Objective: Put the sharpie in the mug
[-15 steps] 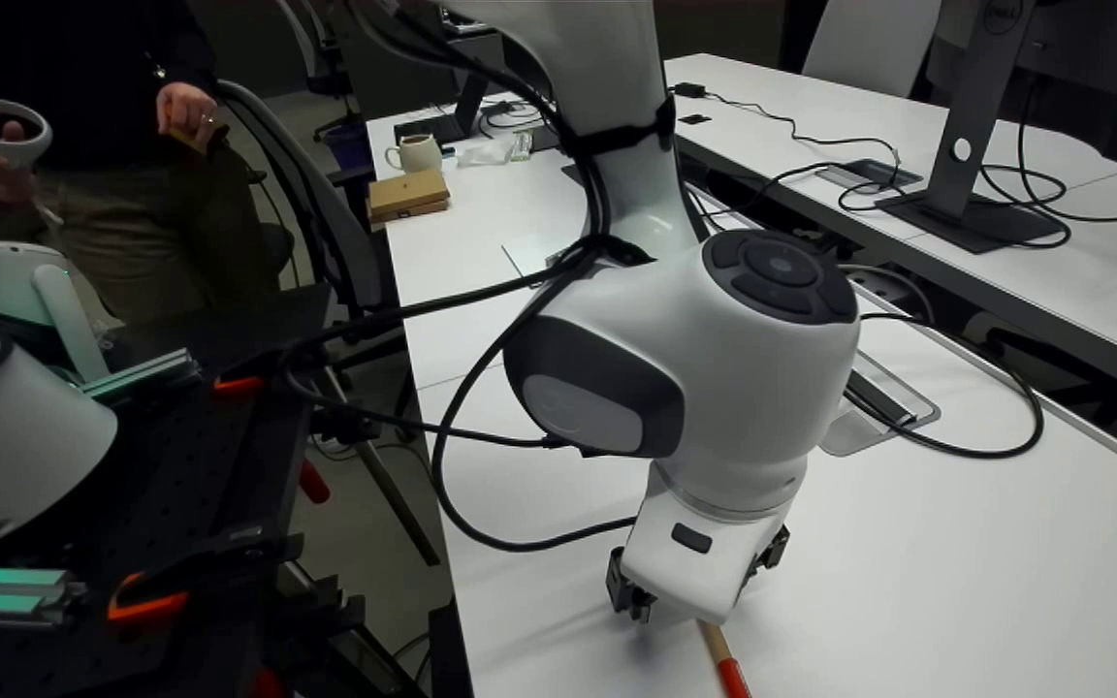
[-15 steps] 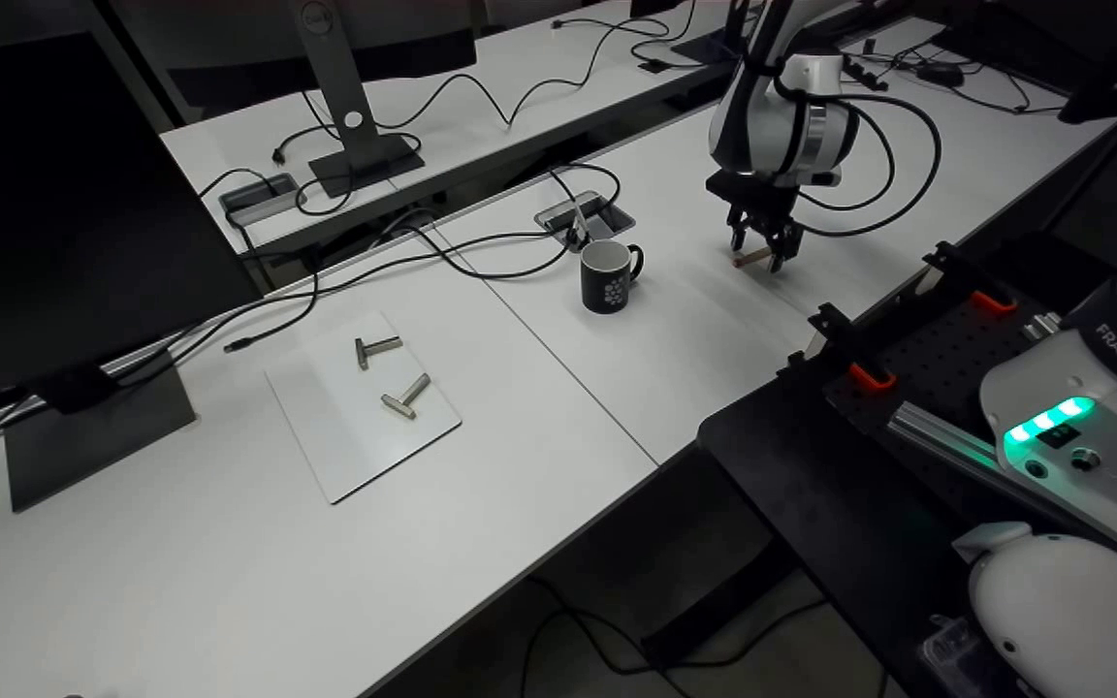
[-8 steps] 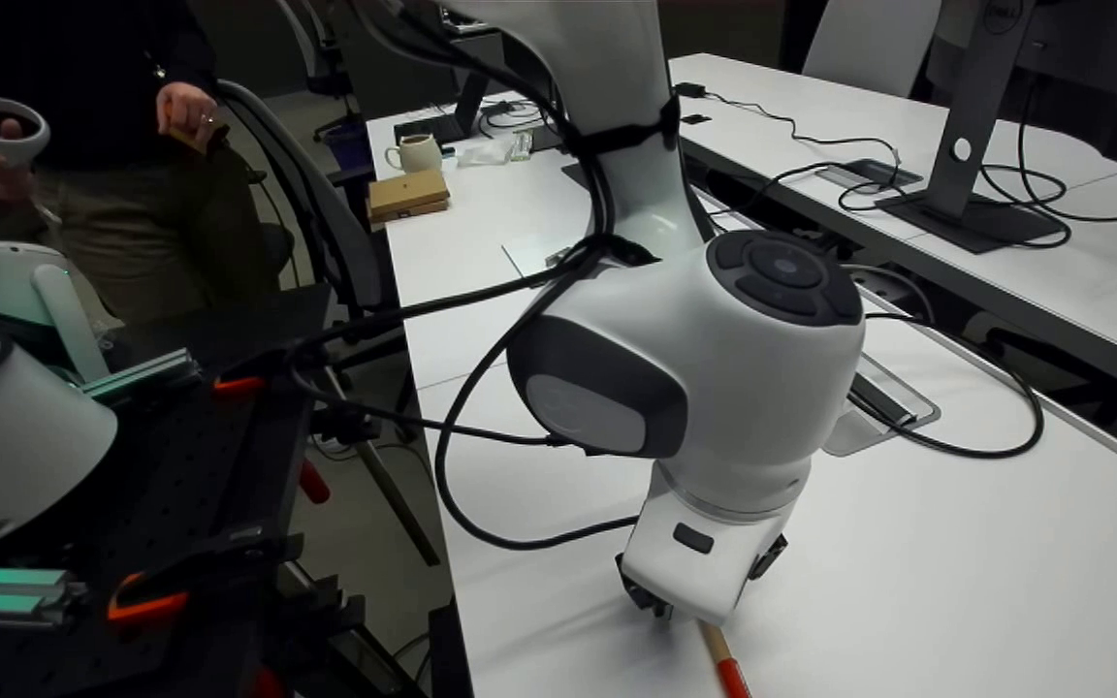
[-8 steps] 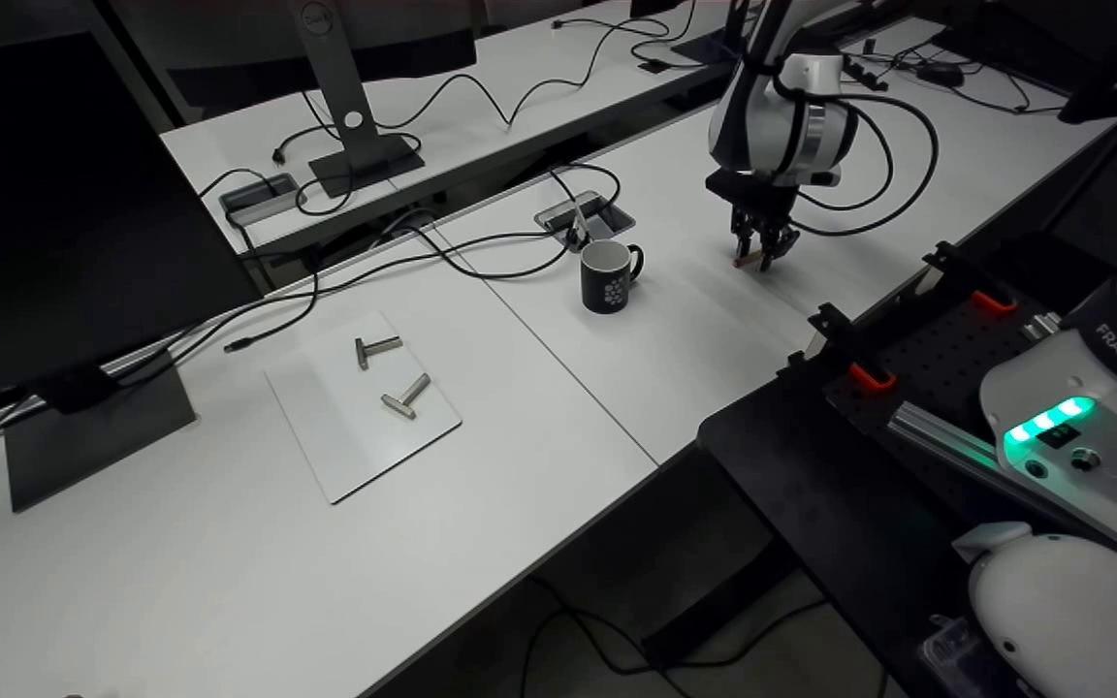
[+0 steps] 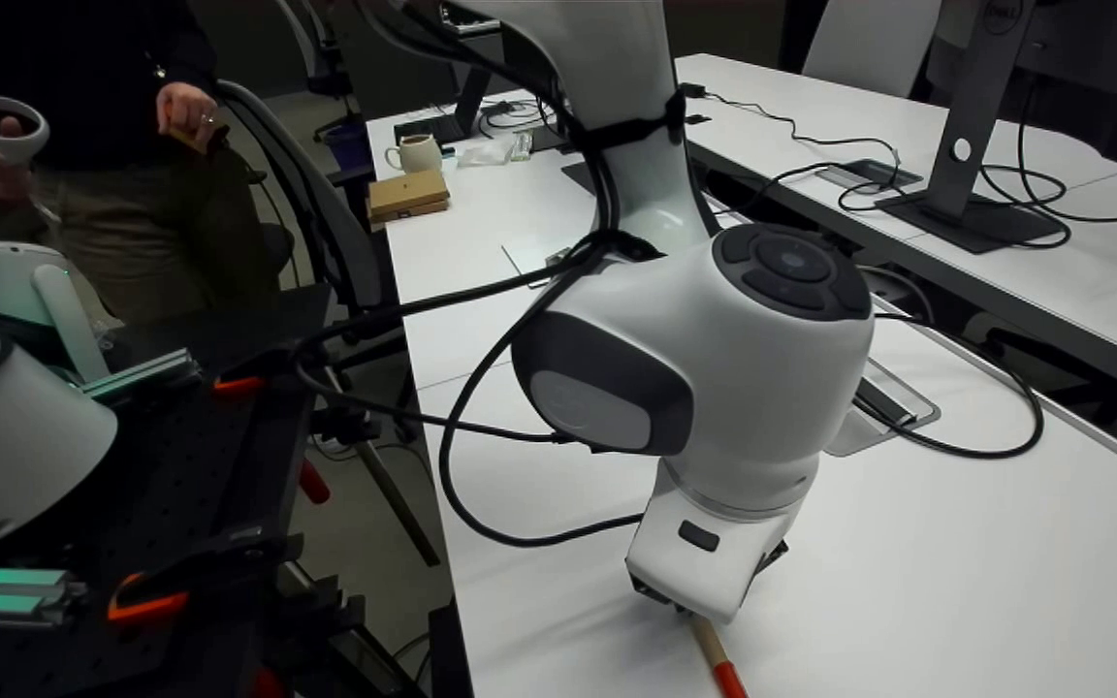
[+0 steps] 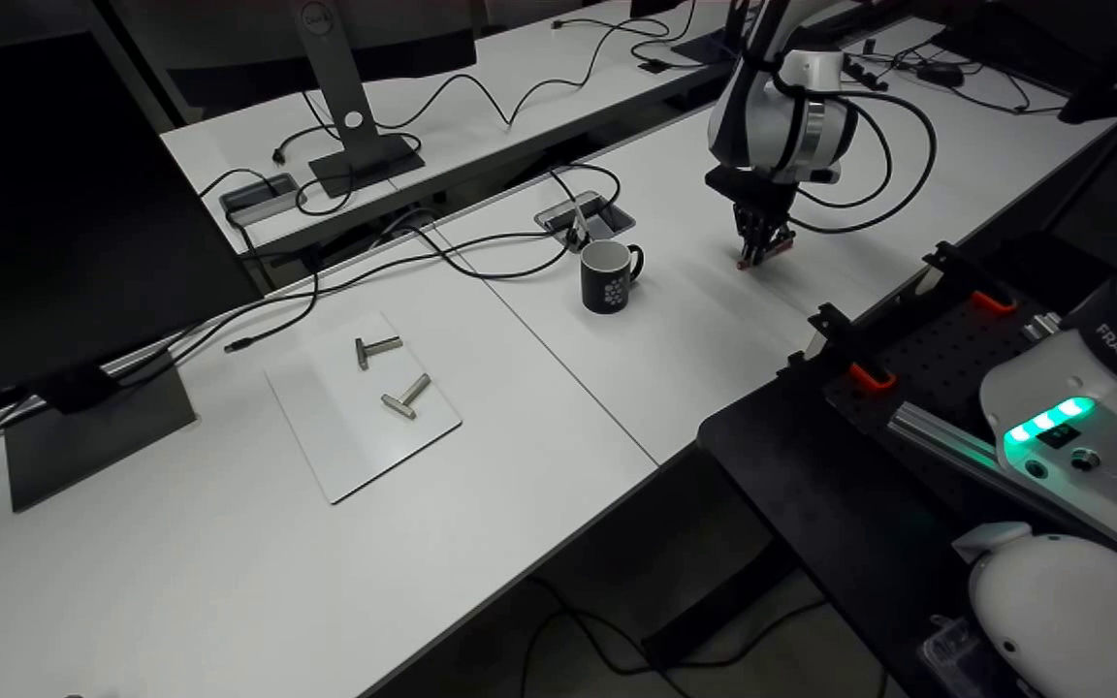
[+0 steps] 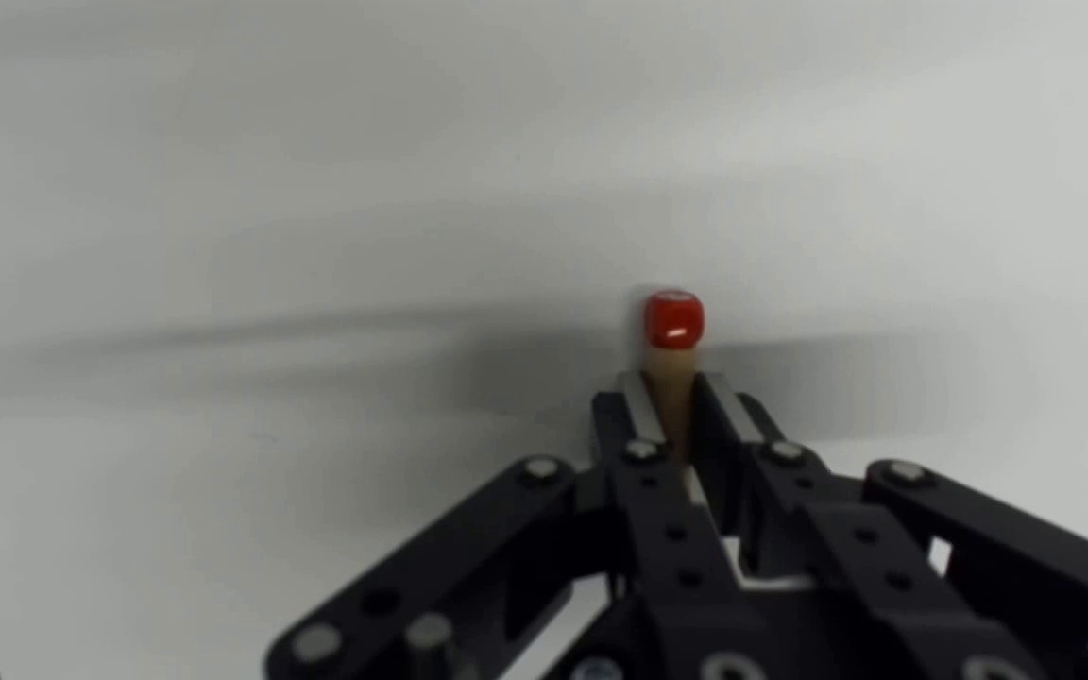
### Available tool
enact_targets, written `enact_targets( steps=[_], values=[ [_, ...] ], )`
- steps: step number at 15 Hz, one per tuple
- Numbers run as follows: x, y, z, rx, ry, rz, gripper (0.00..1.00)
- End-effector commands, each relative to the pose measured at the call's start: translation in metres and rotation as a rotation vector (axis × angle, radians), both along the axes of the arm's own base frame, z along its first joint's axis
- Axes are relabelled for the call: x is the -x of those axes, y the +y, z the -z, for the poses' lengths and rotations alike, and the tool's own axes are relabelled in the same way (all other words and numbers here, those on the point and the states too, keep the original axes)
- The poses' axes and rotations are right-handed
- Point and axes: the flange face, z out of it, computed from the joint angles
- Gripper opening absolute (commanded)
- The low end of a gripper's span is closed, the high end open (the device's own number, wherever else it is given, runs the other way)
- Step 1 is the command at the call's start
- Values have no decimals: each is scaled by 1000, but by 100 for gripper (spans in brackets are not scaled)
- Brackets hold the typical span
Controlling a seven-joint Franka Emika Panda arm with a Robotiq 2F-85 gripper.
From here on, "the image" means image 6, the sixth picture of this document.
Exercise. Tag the dark desk outlet box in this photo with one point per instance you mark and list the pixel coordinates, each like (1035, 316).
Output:
(257, 195)

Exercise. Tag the black robot mounting cart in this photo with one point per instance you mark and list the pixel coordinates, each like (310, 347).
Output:
(844, 516)

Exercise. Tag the black monitor with stand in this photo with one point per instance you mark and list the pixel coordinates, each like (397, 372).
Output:
(67, 219)

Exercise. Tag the silver desk outlet box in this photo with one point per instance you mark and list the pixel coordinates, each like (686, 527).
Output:
(573, 205)

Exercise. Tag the grey power plug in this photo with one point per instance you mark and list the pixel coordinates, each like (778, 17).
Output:
(579, 231)

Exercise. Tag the metal T-shaped bolt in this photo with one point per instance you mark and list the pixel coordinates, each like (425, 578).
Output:
(377, 350)
(404, 392)

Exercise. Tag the black mug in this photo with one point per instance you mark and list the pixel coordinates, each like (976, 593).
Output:
(605, 276)

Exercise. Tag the black adapter box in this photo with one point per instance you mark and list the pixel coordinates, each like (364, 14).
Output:
(940, 70)

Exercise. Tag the monitor with silver stand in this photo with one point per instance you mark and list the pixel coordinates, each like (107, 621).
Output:
(348, 117)

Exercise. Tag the white rectangular plate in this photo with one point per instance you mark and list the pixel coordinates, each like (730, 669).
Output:
(350, 449)

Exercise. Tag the aluminium extrusion rail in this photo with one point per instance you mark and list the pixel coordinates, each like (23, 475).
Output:
(950, 440)

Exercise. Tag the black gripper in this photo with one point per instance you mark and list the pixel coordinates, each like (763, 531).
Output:
(752, 195)

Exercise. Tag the dark flat monitor base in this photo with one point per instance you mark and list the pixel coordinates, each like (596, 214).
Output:
(698, 50)

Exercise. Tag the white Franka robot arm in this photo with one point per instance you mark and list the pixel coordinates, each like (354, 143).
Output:
(778, 129)

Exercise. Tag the black power strip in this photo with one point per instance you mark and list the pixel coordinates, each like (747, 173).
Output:
(862, 69)

